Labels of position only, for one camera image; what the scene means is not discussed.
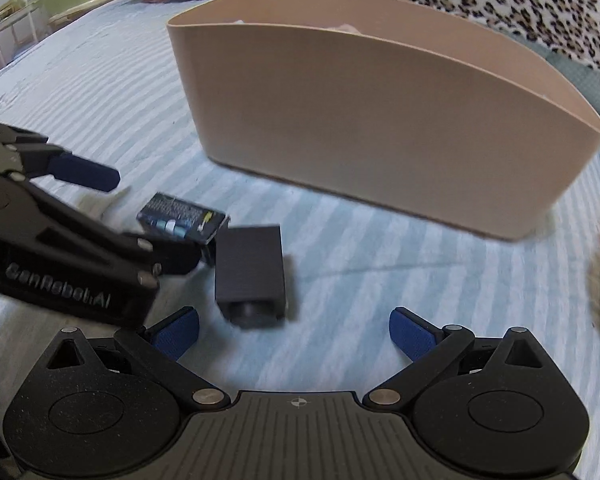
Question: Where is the dark blue printed box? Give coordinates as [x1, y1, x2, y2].
[136, 193, 230, 266]

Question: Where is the white small box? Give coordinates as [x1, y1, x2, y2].
[74, 186, 131, 221]

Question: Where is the black small box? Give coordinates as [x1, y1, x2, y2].
[214, 226, 287, 330]

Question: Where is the light blue striped bedsheet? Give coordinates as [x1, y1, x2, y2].
[0, 0, 600, 479]

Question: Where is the beige plastic storage bin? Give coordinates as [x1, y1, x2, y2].
[168, 0, 600, 240]

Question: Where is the teal quilted duvet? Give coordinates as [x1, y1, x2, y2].
[518, 38, 600, 115]

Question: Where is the white wire rack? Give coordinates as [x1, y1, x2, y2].
[0, 0, 42, 65]

